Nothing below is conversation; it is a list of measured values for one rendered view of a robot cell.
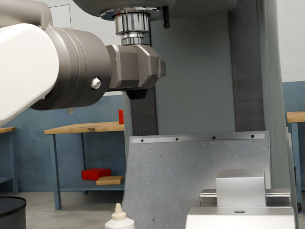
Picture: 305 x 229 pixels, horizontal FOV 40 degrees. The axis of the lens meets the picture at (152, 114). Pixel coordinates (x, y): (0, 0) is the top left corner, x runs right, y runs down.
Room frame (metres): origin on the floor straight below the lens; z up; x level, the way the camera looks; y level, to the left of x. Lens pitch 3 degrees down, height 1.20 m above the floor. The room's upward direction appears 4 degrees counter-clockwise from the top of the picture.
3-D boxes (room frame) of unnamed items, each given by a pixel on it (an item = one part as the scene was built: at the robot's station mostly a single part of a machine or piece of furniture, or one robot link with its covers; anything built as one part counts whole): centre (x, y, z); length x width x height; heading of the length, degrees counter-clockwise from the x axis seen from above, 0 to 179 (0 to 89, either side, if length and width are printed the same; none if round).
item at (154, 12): (0.58, 0.02, 1.31); 0.09 x 0.09 x 0.01
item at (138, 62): (0.51, 0.07, 1.23); 0.13 x 0.12 x 0.10; 57
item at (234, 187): (0.54, -0.11, 1.05); 0.06 x 0.05 x 0.06; 74
